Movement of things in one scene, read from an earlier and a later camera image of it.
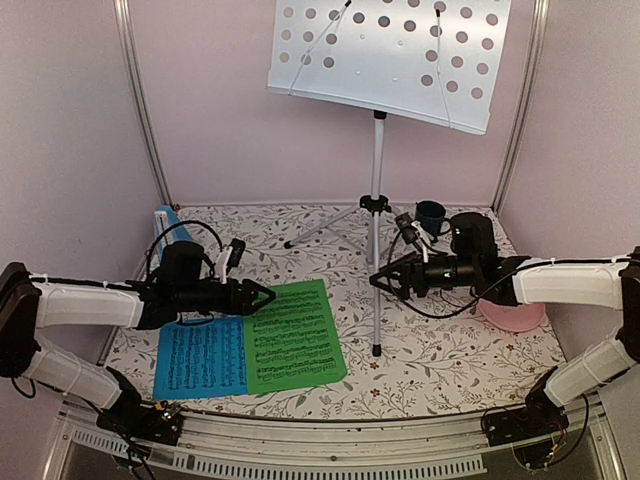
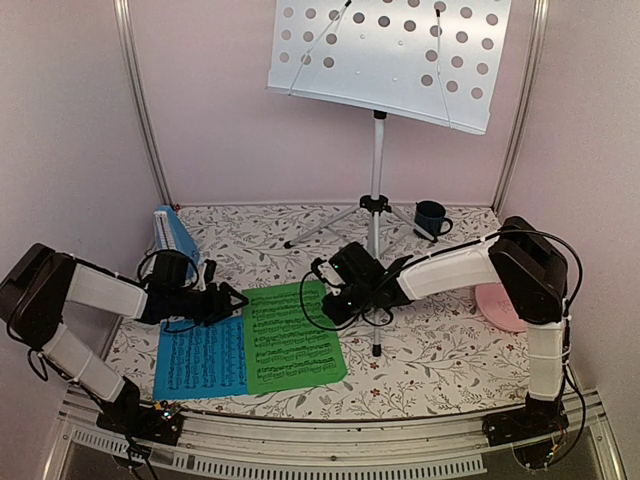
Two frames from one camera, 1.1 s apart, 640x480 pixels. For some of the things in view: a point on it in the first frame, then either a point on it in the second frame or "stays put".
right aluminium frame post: [523, 104] stays put
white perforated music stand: [432, 60] stays put
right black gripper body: [422, 283] → [359, 303]
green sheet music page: [291, 342] stays put
